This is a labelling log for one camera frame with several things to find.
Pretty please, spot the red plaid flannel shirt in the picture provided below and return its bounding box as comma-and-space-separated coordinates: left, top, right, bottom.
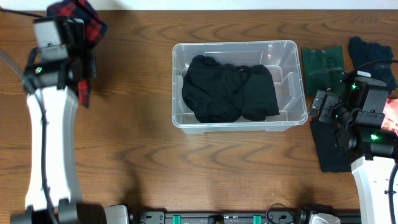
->
42, 0, 108, 107

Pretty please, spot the green garment with tape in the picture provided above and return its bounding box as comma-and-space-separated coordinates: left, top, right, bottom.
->
302, 46, 345, 96

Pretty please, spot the black garment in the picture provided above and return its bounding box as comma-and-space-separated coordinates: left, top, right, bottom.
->
182, 55, 280, 123

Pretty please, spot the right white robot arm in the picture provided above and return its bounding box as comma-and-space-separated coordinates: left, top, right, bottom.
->
310, 77, 397, 223

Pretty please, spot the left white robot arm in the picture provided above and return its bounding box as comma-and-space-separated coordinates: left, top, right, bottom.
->
1, 16, 129, 224

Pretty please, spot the dark green-black folded garment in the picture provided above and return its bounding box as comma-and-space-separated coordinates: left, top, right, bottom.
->
310, 119, 351, 173

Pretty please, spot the pink white printed garment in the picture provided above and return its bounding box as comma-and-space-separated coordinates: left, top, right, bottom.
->
381, 99, 398, 134

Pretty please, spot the dark navy folded garment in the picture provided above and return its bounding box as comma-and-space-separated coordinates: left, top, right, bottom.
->
348, 37, 397, 94

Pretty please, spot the clear plastic storage bin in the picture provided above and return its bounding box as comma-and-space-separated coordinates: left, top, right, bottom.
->
172, 40, 308, 134

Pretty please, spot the black mounting rail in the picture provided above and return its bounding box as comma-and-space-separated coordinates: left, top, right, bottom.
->
129, 203, 362, 224

